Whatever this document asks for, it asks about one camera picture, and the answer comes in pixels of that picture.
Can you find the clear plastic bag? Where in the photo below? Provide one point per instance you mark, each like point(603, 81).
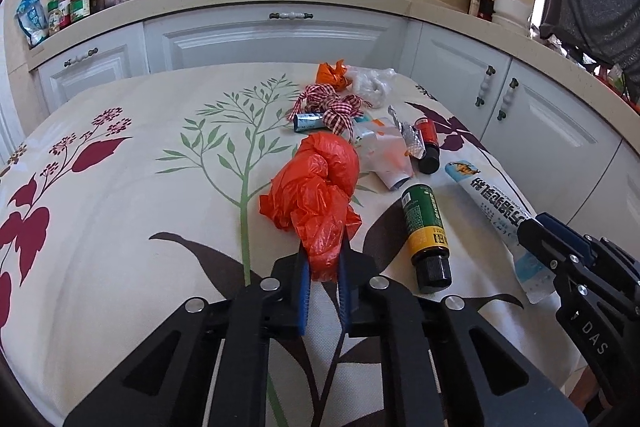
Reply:
point(373, 86)

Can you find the blue white snack bag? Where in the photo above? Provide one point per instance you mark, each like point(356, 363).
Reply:
point(32, 20)

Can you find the white lidded container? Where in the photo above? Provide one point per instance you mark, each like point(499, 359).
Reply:
point(512, 14)

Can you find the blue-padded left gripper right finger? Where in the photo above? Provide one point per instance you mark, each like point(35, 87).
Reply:
point(443, 366)

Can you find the red plastic bag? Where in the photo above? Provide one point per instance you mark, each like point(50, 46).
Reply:
point(312, 196)

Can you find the orange wrapper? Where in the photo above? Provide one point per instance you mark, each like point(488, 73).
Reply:
point(333, 75)

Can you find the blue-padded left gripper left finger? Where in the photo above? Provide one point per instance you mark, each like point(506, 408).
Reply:
point(207, 363)

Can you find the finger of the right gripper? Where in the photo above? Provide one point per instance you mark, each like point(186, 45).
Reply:
point(558, 247)

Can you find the silver foil wrapper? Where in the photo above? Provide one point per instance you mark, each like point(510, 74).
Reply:
point(414, 142)

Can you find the white blue toothpaste tube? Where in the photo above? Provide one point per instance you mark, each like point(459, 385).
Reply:
point(505, 214)

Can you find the red black small bottle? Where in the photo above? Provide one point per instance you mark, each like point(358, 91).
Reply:
point(430, 161)

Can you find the green yellow spray can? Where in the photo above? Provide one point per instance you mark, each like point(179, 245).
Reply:
point(427, 240)

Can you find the red white checkered cloth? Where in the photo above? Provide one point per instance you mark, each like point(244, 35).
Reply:
point(338, 112)

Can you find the floral tablecloth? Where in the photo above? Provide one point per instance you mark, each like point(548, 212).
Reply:
point(144, 192)

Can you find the white kitchen cabinets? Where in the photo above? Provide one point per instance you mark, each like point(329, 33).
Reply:
point(568, 142)

